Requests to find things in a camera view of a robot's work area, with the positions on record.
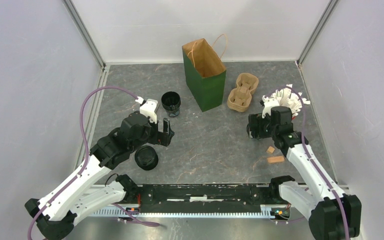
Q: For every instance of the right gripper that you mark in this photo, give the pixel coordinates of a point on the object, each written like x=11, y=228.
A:
x=268, y=117

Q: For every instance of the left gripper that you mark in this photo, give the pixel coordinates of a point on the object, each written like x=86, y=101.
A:
x=163, y=138

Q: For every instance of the black coffee cup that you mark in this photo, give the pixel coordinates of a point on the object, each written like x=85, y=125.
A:
x=253, y=127
x=171, y=102

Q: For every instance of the black coffee cup front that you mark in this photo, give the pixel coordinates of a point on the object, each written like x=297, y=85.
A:
x=253, y=127

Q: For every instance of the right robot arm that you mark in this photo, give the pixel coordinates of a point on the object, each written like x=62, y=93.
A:
x=332, y=214

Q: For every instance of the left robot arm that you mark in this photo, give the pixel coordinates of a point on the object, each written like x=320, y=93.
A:
x=57, y=213

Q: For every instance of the small wooden cube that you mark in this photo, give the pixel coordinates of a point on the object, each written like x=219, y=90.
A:
x=270, y=150

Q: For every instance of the cardboard two-cup carrier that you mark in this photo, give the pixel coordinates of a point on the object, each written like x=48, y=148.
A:
x=240, y=97

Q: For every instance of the white paper stick bundle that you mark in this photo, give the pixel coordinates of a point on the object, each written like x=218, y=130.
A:
x=289, y=99

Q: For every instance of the green paper bag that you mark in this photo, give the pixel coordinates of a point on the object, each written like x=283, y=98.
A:
x=205, y=73

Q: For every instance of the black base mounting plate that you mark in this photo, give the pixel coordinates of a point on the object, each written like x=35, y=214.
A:
x=211, y=198

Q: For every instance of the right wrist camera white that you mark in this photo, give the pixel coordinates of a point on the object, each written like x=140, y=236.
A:
x=269, y=103

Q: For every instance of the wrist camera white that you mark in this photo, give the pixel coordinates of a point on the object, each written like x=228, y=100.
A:
x=269, y=103
x=149, y=109

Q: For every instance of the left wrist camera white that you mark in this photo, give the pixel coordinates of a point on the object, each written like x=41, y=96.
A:
x=149, y=109

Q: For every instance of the slotted cable duct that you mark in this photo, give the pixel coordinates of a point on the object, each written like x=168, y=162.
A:
x=264, y=212

